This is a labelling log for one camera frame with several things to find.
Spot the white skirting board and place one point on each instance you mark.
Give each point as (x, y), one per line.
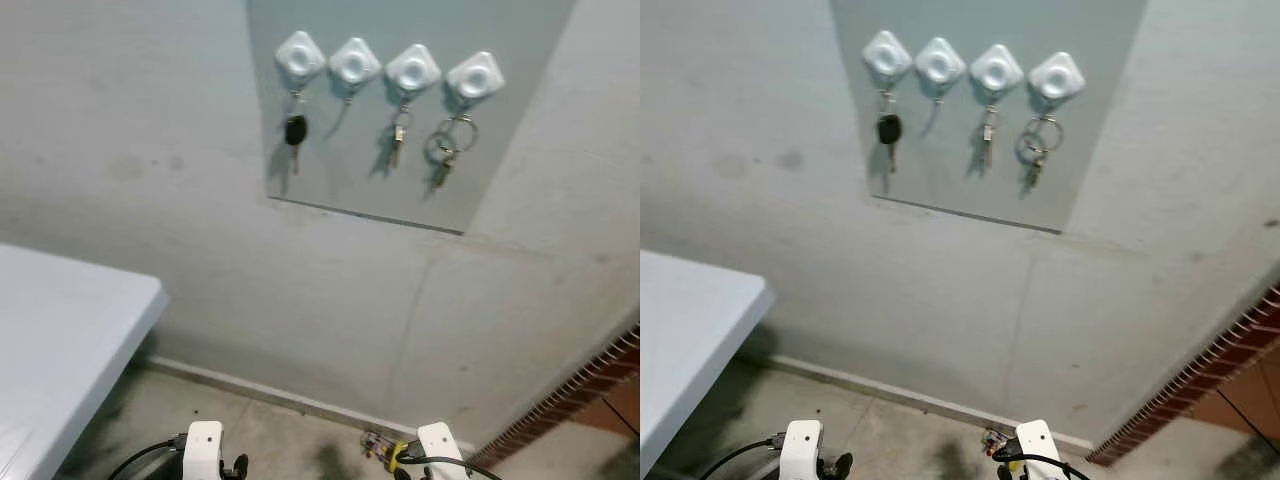
(300, 403)
(930, 404)

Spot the black headed car key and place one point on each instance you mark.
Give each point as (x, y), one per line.
(889, 129)
(295, 130)

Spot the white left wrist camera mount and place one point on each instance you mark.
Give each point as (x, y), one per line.
(801, 450)
(203, 450)

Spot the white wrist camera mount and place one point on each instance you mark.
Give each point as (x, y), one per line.
(440, 448)
(203, 450)
(1036, 445)
(801, 450)

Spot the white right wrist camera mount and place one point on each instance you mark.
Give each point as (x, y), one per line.
(440, 448)
(1036, 445)

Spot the red tiled wall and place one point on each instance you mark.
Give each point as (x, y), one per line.
(1200, 370)
(570, 395)

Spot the grey wall board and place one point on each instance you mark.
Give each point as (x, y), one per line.
(400, 170)
(960, 160)

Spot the white square wall hook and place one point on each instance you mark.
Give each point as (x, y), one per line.
(996, 69)
(300, 57)
(1057, 77)
(475, 78)
(940, 62)
(887, 55)
(354, 64)
(413, 70)

